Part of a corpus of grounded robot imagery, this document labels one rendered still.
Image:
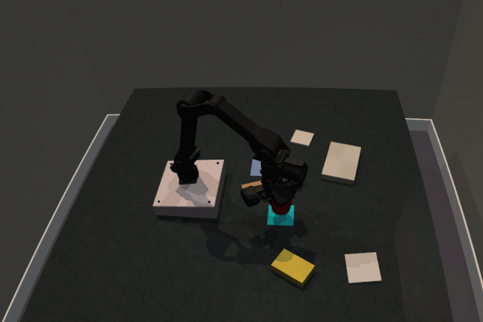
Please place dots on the red cup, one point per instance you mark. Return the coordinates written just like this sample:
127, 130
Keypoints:
283, 209

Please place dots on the beige flat square tile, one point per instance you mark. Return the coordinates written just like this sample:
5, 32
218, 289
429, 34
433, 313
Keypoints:
362, 268

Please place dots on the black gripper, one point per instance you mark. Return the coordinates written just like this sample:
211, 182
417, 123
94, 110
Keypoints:
251, 195

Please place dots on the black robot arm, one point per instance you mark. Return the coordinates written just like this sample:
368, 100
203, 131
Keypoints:
264, 142

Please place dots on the yellow rectangular block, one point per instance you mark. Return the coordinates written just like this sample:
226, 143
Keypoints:
293, 268

